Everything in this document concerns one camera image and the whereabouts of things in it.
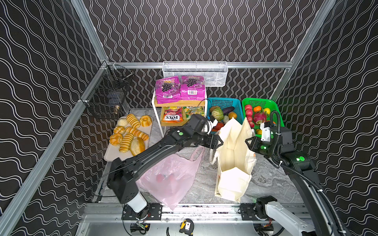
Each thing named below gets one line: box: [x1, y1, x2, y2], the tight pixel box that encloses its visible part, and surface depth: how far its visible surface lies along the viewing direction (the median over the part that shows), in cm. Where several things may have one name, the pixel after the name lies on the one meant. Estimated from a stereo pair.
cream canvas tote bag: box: [210, 117, 257, 203], surface depth 78 cm
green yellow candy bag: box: [182, 106, 205, 121], surface depth 97 cm
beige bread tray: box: [103, 116, 154, 162], surface depth 105 cm
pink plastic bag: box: [135, 145, 205, 211], surface depth 86 cm
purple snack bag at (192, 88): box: [180, 75, 206, 101], surface depth 78 cm
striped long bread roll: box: [119, 132, 134, 153], surface depth 99 cm
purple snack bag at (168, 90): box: [155, 75, 181, 104], surface depth 78 cm
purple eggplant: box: [221, 106, 235, 115], surface depth 118 cm
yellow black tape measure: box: [179, 218, 195, 236], surface depth 70 cm
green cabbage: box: [211, 107, 224, 122], surface depth 108 cm
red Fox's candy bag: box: [161, 106, 184, 123], surface depth 94 cm
